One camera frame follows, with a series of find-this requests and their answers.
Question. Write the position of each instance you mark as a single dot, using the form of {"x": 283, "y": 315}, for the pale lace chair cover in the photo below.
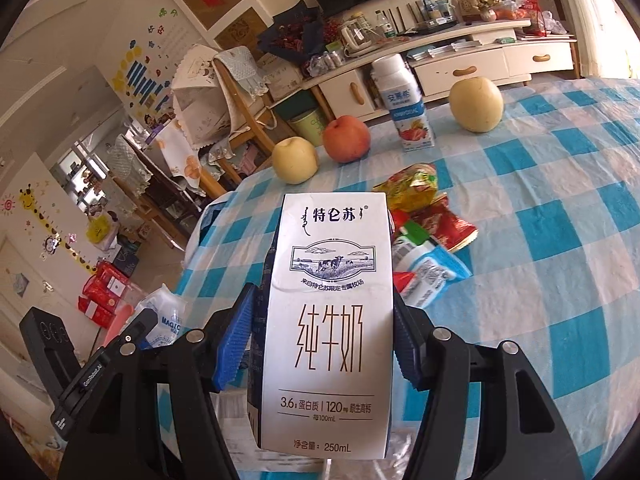
{"x": 242, "y": 70}

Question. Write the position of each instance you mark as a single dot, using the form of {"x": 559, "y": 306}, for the white plastic bag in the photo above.
{"x": 554, "y": 24}

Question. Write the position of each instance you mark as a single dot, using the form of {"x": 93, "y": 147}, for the dark wrapped red bouquet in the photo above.
{"x": 295, "y": 32}

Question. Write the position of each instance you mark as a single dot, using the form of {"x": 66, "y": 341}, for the orange printed white cloth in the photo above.
{"x": 177, "y": 155}

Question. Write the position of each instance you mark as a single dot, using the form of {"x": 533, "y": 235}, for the yellow giraffe wall sticker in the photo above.
{"x": 35, "y": 210}

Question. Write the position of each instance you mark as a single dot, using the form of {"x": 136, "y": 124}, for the golden gift bag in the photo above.
{"x": 469, "y": 2}

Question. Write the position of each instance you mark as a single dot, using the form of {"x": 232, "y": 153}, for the yellow red snack packet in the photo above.
{"x": 410, "y": 187}

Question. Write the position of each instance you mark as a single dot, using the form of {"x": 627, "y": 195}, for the blue wall stickers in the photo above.
{"x": 145, "y": 75}

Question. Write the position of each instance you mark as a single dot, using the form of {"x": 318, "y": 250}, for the red plastic bag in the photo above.
{"x": 531, "y": 15}

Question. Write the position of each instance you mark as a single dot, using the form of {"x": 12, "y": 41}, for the red apple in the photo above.
{"x": 346, "y": 139}

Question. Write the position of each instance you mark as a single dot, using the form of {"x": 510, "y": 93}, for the white yogurt drink bottle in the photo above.
{"x": 405, "y": 105}

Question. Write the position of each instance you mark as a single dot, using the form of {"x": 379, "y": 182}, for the light green bin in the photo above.
{"x": 307, "y": 127}

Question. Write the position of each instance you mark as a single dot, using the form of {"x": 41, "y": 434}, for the beige cardboard box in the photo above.
{"x": 280, "y": 77}

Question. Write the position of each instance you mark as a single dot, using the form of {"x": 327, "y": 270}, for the wooden chair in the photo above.
{"x": 250, "y": 120}

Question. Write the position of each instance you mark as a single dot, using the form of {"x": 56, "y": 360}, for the white tv cabinet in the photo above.
{"x": 450, "y": 67}

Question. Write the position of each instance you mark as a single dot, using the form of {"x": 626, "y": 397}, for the red gift box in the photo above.
{"x": 112, "y": 282}
{"x": 96, "y": 310}

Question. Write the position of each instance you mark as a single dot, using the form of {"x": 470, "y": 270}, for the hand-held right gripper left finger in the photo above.
{"x": 234, "y": 345}

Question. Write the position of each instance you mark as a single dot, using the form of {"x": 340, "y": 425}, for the white glass kettle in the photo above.
{"x": 357, "y": 35}

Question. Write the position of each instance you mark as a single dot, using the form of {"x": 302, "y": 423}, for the white printed chair cloth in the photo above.
{"x": 197, "y": 95}

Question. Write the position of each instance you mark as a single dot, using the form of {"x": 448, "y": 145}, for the white blue plastic package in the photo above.
{"x": 165, "y": 315}

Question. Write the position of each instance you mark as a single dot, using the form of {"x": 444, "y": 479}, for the clear plastic bottle green label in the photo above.
{"x": 384, "y": 25}

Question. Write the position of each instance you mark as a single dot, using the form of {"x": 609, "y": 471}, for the yellow plastic bag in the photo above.
{"x": 101, "y": 227}

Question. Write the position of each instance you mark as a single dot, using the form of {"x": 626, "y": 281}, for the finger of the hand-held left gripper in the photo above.
{"x": 137, "y": 324}

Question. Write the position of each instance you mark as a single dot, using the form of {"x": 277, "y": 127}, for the white blue snack packet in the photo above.
{"x": 430, "y": 265}

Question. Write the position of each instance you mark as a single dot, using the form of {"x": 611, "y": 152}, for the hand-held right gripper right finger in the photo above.
{"x": 406, "y": 347}

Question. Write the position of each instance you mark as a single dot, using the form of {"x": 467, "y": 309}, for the blue and white snack bag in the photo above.
{"x": 325, "y": 335}

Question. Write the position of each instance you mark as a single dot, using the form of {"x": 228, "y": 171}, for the blue white checked tablecloth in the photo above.
{"x": 525, "y": 260}

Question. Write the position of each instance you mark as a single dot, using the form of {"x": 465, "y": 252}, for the pack of silver cans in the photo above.
{"x": 325, "y": 61}

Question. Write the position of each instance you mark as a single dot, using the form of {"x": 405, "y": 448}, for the yellow pear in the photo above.
{"x": 476, "y": 104}
{"x": 295, "y": 160}

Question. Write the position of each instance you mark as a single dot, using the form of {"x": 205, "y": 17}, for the white curtain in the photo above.
{"x": 580, "y": 15}

